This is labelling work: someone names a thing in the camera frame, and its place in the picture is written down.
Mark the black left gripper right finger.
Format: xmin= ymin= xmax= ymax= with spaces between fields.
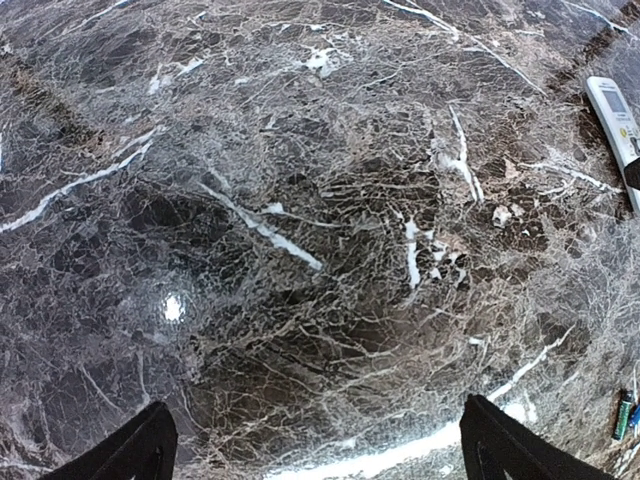
xmin=460 ymin=395 xmax=612 ymax=480

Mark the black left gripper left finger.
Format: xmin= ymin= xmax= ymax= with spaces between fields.
xmin=41 ymin=401 xmax=178 ymax=480

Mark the green AAA battery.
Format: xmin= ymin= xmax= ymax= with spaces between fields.
xmin=612 ymin=390 xmax=635 ymax=441

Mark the white remote control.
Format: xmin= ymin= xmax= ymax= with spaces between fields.
xmin=585 ymin=76 xmax=639 ymax=216

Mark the blue AAA battery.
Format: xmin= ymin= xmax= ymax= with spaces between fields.
xmin=629 ymin=404 xmax=640 ymax=429

